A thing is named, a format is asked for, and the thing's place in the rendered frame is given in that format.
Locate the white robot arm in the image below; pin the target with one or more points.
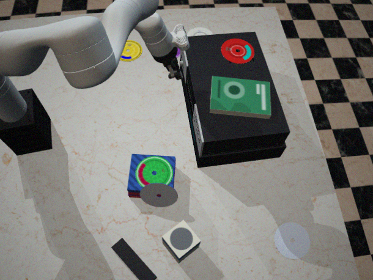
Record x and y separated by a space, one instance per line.
83 47

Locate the silver cd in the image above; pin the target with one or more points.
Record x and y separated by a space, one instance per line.
290 250

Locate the yellow cd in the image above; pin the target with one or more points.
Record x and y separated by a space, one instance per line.
135 51

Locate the black rectangular bar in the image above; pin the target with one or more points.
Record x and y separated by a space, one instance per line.
133 261

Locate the green cd with red label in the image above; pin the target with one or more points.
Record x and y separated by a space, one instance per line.
148 165

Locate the white cd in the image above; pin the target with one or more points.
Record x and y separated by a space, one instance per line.
199 31

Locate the red disc with centre hole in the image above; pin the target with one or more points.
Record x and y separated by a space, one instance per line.
229 47

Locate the grey disc with centre hole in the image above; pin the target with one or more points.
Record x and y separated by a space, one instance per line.
149 194

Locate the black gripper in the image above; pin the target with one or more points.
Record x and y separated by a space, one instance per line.
171 63

